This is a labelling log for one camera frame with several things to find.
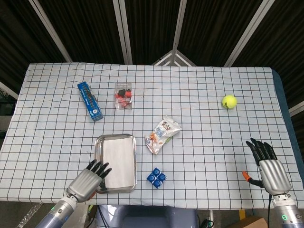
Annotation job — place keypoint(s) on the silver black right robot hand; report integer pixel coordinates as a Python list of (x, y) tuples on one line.
[(274, 175)]

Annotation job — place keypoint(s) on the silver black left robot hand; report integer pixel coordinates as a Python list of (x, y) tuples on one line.
[(84, 185)]

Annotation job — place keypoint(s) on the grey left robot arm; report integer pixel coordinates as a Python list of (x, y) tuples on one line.
[(57, 213)]

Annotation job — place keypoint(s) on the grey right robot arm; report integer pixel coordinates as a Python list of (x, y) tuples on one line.
[(287, 211)]

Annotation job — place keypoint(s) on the metal tray with paper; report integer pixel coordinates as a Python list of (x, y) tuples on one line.
[(98, 147)]

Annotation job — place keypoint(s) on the white black-grid tablecloth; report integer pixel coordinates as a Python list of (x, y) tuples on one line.
[(202, 142)]

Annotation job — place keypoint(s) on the brown cardboard box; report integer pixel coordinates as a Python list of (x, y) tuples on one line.
[(254, 223)]

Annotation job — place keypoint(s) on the grey-blue robot torso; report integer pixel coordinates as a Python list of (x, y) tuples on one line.
[(147, 217)]

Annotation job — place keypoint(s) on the blue four-stud building block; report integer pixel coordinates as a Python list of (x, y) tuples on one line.
[(156, 178)]

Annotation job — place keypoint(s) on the blue table edge padding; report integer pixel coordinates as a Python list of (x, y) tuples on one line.
[(283, 99)]

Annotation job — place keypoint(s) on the long blue cardboard box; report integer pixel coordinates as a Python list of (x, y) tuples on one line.
[(90, 102)]

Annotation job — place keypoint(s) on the yellow-green tennis ball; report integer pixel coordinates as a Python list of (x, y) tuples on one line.
[(229, 101)]

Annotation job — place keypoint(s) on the white crinkled snack bag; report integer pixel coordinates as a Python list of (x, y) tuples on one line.
[(161, 135)]

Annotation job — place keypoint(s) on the clear plastic box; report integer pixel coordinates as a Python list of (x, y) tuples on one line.
[(123, 96)]

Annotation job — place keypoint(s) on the white floor rail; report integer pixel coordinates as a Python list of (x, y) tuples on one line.
[(9, 90), (297, 108)]

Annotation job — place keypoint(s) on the white partition post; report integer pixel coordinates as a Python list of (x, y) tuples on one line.
[(249, 31), (51, 32), (123, 35), (178, 26)]

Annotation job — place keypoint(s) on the white metal frame stand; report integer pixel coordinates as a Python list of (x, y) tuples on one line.
[(175, 55)]

